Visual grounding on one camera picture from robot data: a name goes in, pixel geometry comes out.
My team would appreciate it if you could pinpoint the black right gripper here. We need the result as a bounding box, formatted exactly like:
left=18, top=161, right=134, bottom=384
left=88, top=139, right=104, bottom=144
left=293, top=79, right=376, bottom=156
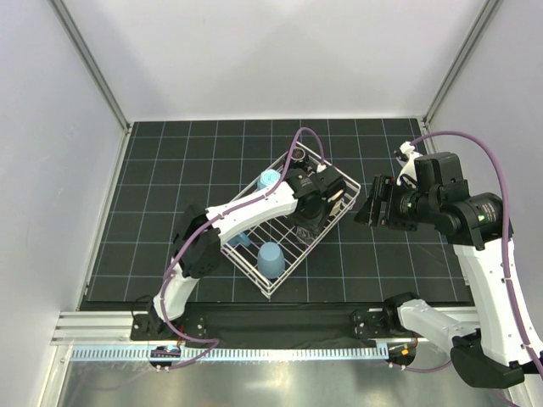
left=355, top=174, right=439, bottom=231

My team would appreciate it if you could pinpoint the brown and cream cup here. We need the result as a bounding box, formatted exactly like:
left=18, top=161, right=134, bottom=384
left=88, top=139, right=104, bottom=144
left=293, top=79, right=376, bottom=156
left=330, top=190, right=344, bottom=216

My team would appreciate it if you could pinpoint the black cup cream inside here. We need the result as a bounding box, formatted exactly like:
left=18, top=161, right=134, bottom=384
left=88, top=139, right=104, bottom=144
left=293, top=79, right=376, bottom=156
left=288, top=147, right=309, bottom=170

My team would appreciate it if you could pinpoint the teal cup cream inside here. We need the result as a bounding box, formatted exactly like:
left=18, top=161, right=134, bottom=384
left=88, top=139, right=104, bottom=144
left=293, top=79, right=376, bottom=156
left=256, top=169, right=281, bottom=191

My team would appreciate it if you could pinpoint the clear glass cup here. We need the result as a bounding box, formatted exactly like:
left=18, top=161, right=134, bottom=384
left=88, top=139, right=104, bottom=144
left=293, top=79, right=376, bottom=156
left=295, top=226, right=322, bottom=246

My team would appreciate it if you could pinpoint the light blue plastic cup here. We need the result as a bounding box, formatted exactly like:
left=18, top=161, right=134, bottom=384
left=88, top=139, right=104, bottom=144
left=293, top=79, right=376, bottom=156
left=257, top=242, right=285, bottom=280

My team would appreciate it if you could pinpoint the blue glazed ceramic mug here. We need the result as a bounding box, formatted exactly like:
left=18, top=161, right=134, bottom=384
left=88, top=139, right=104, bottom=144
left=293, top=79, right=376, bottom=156
left=228, top=232, right=252, bottom=248

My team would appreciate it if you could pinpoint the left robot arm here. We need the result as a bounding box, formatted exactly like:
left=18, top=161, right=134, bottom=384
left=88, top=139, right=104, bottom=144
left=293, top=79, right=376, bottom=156
left=148, top=164, right=347, bottom=340

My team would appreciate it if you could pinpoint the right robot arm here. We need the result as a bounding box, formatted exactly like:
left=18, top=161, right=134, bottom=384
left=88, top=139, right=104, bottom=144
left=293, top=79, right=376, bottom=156
left=355, top=152, right=542, bottom=389

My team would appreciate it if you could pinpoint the black grid mat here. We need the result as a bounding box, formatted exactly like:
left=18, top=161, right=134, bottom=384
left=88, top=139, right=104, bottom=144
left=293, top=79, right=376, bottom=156
left=81, top=118, right=472, bottom=310

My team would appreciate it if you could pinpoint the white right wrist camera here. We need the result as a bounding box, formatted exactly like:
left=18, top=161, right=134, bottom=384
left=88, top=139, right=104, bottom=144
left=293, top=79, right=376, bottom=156
left=394, top=142, right=422, bottom=188

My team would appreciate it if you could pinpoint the white wire dish rack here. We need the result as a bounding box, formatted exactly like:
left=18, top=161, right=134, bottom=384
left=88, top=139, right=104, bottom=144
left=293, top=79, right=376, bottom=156
left=221, top=142, right=361, bottom=298

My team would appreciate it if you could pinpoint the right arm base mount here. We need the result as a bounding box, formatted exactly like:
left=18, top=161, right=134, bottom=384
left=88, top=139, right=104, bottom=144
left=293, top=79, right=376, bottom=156
left=350, top=307, right=416, bottom=340

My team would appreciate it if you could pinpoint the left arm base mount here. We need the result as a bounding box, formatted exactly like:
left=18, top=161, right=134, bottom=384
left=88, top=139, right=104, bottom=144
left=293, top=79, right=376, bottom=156
left=130, top=300, right=209, bottom=343

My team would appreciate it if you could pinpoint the white slotted cable duct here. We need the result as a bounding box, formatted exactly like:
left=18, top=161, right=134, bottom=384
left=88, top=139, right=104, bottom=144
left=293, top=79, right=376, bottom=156
left=70, top=345, right=389, bottom=363

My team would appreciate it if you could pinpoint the aluminium frame rail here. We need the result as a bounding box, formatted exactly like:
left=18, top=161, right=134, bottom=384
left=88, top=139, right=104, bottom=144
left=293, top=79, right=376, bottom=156
left=50, top=123, right=138, bottom=346

